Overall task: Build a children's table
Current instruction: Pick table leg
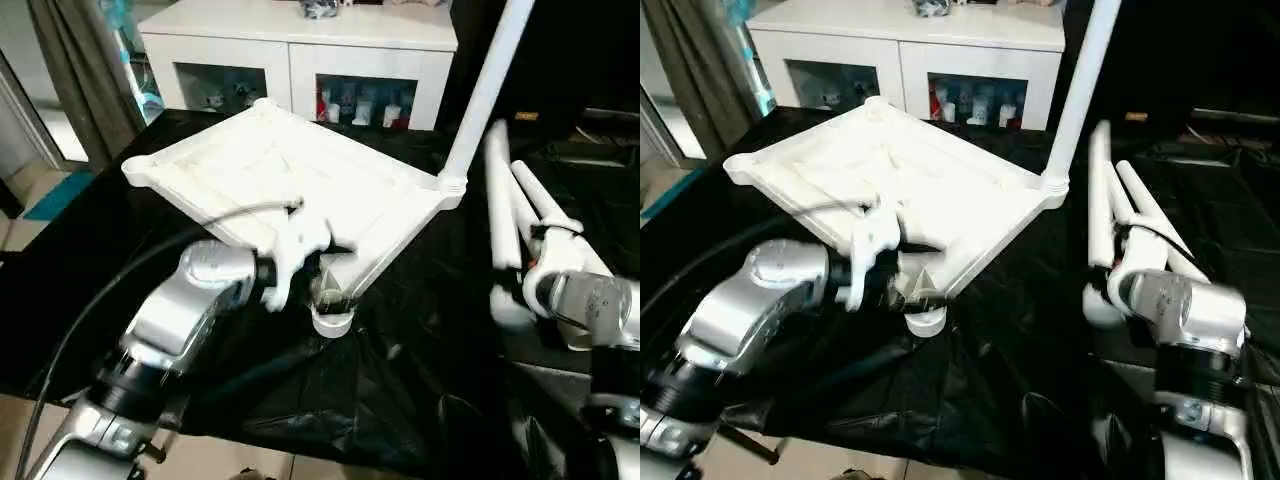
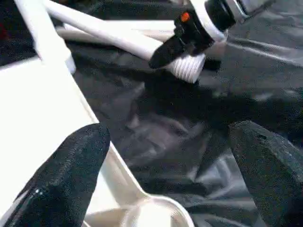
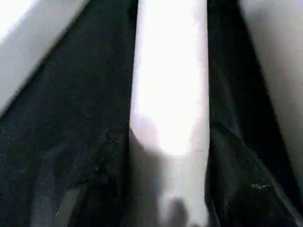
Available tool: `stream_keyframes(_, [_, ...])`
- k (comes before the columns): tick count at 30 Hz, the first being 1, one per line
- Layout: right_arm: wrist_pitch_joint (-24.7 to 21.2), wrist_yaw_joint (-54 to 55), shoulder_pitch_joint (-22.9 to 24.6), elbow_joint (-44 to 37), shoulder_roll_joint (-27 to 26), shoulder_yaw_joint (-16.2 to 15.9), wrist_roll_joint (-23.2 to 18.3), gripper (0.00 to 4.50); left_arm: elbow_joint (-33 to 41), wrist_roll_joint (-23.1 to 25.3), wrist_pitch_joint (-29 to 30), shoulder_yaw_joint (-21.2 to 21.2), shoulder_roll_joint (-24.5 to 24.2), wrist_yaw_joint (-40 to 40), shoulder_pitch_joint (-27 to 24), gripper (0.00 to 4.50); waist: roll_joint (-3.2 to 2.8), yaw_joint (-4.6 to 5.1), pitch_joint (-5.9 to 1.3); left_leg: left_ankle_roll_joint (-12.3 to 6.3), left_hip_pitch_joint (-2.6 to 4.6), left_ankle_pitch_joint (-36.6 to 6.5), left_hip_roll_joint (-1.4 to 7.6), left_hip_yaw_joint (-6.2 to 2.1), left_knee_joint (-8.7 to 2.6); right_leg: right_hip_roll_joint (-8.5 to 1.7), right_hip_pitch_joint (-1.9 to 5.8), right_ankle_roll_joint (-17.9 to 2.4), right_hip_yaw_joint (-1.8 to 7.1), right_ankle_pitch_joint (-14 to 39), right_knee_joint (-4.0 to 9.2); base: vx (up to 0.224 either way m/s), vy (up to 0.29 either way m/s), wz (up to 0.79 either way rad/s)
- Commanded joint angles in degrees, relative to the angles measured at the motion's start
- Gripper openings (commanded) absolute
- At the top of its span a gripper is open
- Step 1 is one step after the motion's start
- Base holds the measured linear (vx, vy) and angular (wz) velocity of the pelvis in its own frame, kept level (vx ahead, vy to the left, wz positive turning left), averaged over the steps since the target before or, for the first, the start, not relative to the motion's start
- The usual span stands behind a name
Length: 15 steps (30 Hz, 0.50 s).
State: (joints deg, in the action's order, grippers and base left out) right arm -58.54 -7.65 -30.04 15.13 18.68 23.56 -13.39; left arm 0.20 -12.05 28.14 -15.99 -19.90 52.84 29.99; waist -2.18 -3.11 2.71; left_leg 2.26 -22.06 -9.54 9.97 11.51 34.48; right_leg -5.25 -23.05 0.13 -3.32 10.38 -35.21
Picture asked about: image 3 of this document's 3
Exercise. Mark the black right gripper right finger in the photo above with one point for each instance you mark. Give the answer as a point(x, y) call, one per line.
point(241, 189)

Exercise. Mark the black work mat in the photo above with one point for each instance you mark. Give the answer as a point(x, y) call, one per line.
point(82, 82)

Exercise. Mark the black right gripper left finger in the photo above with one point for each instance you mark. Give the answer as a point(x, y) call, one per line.
point(104, 184)

